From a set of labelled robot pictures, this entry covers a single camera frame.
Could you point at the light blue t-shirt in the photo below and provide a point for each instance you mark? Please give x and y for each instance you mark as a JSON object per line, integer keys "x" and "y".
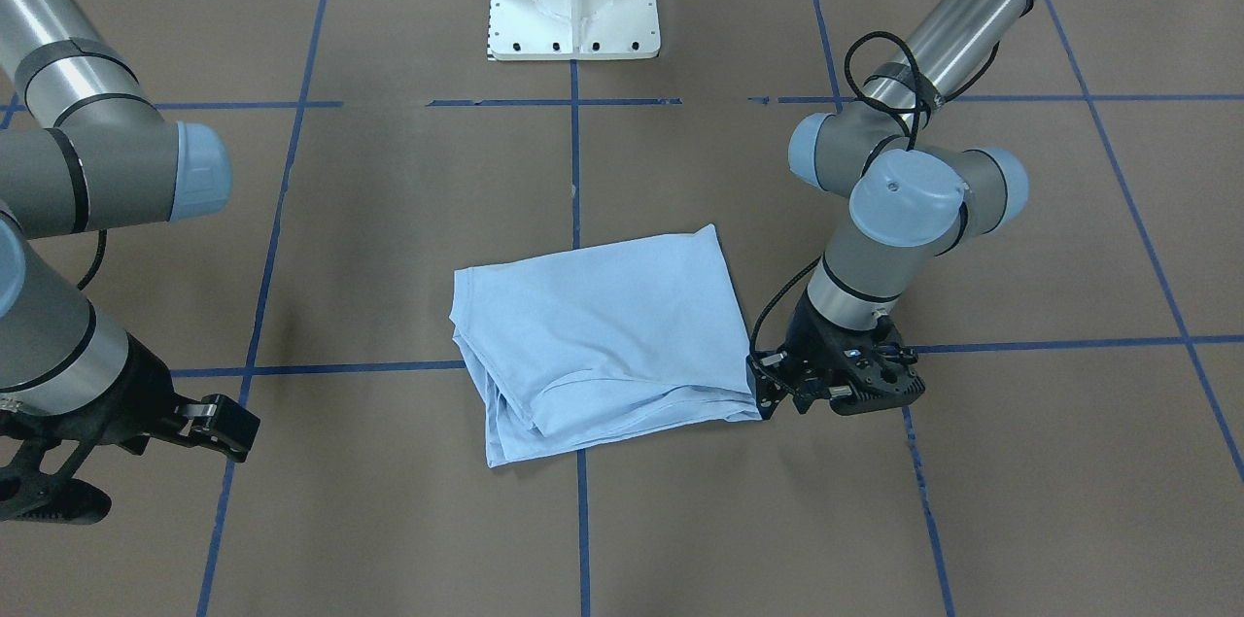
{"x": 599, "y": 345}

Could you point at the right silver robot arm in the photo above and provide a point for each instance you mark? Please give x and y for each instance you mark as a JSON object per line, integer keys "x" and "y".
{"x": 102, "y": 157}

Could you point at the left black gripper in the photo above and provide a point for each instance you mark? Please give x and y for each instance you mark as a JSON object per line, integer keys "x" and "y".
{"x": 806, "y": 342}

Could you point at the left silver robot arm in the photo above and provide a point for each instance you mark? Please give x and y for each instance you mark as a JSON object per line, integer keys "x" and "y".
{"x": 908, "y": 200}

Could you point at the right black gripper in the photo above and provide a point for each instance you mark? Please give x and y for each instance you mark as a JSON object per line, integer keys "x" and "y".
{"x": 124, "y": 395}

